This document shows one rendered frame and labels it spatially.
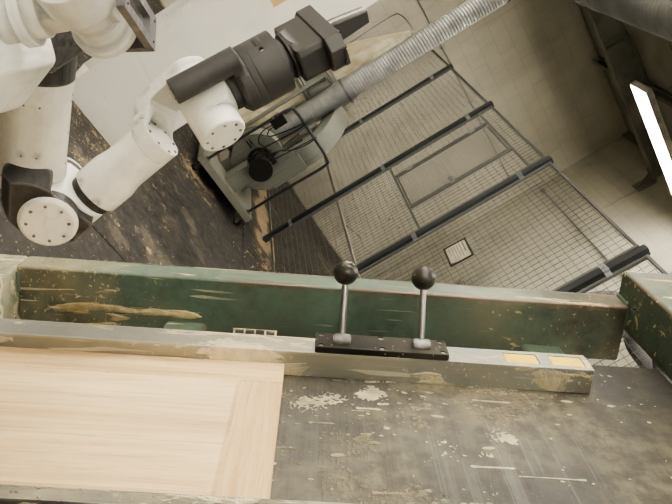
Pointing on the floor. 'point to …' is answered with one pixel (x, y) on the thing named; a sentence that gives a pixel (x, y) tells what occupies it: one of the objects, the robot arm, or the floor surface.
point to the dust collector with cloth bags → (230, 180)
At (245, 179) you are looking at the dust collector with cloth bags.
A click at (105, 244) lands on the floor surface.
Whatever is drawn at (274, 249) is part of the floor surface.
